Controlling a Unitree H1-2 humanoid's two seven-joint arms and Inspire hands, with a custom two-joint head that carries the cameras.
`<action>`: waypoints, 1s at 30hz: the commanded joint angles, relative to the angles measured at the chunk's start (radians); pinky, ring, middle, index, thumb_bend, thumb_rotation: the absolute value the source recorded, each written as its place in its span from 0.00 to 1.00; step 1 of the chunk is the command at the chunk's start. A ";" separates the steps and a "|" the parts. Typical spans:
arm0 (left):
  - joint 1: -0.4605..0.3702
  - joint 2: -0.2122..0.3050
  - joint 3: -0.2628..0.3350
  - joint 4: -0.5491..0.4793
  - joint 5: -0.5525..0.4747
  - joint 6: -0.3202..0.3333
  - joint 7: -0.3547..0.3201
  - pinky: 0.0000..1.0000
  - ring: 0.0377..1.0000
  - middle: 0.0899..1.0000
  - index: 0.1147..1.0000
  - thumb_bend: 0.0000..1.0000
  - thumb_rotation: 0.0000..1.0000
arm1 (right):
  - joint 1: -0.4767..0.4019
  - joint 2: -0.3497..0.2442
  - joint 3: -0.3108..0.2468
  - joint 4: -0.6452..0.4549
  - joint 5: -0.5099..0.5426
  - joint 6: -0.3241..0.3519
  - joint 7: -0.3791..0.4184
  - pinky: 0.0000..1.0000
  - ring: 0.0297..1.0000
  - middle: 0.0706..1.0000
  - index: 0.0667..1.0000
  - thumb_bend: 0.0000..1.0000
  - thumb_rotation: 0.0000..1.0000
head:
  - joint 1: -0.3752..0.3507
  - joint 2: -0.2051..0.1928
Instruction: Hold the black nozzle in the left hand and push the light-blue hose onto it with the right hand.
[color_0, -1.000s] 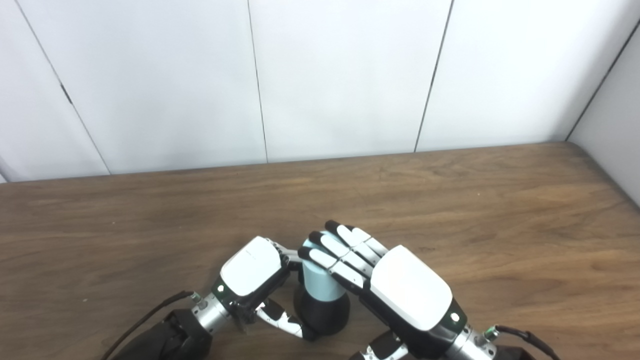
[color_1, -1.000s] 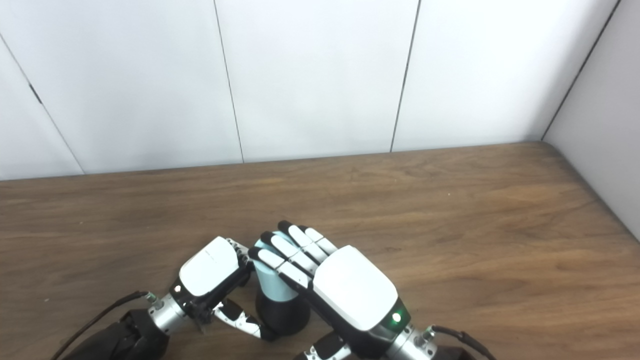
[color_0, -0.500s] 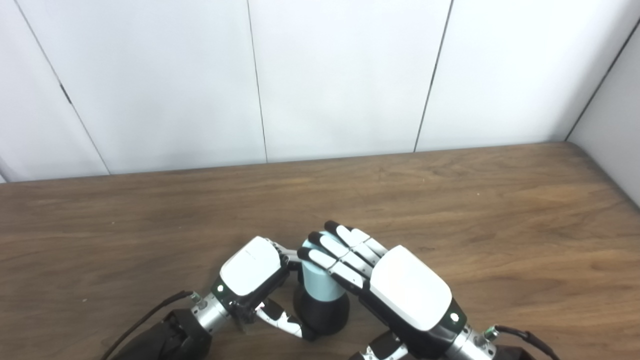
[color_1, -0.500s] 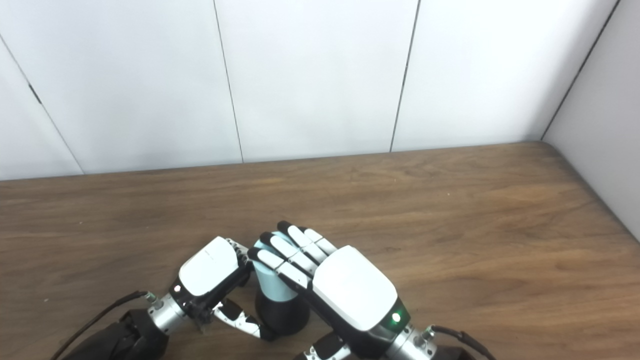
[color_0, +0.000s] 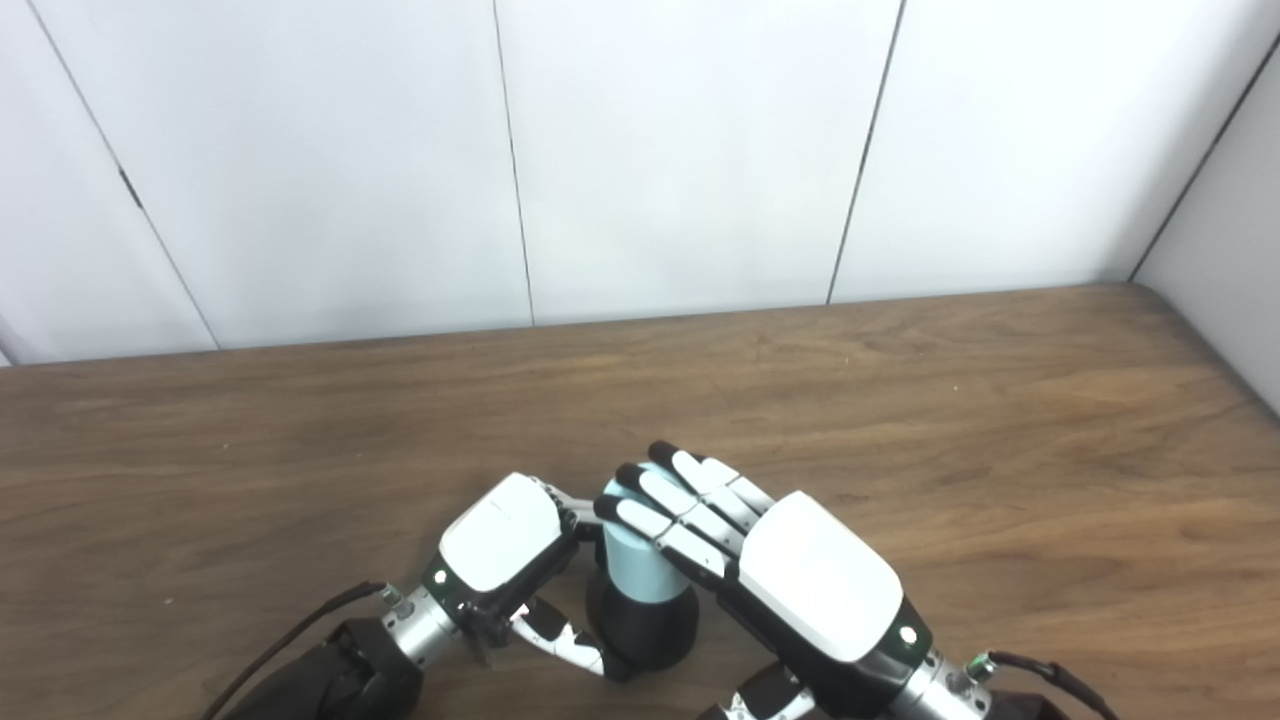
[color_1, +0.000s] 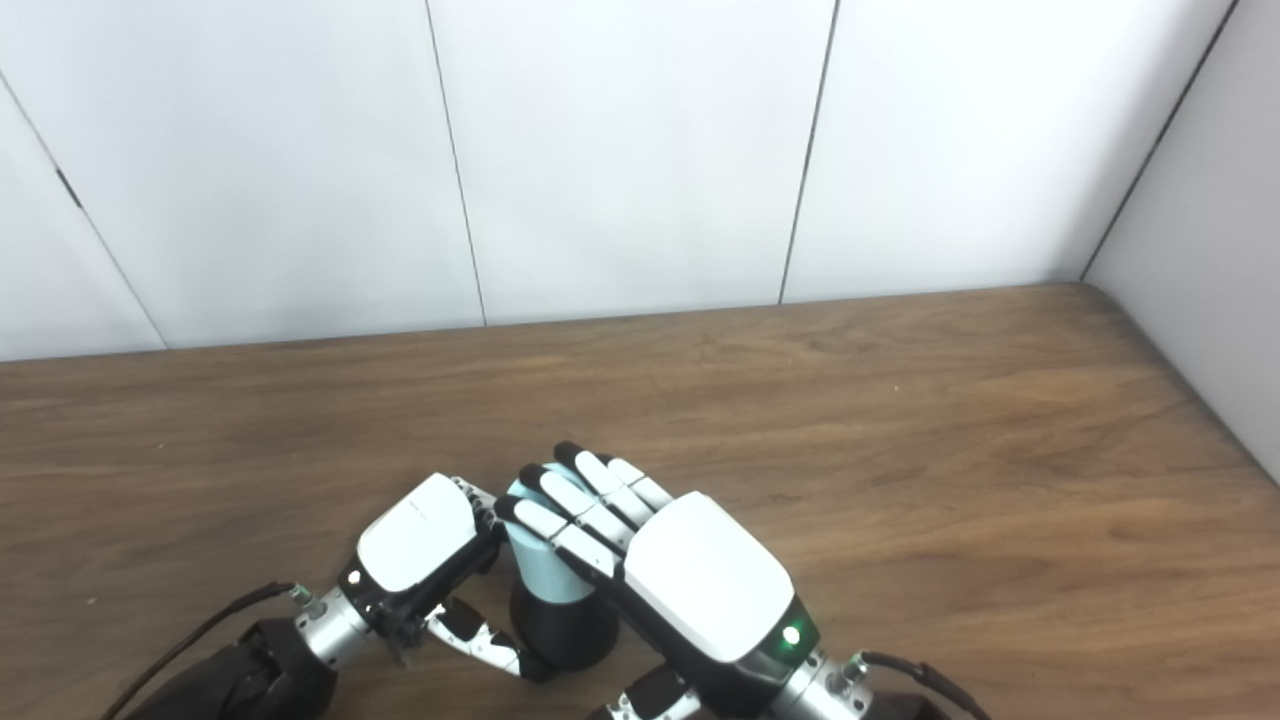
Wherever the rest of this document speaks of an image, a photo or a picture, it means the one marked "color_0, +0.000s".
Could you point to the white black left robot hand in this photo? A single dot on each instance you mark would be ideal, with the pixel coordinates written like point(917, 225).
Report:
point(500, 535)

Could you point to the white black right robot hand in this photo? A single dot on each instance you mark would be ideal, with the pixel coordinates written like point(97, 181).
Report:
point(820, 580)

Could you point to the black plastic nozzle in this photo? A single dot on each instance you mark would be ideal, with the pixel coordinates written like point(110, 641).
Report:
point(645, 630)

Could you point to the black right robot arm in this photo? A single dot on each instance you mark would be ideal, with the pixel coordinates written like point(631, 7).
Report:
point(960, 695)

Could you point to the black wall panel hinge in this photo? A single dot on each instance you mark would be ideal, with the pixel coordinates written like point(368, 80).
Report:
point(130, 187)

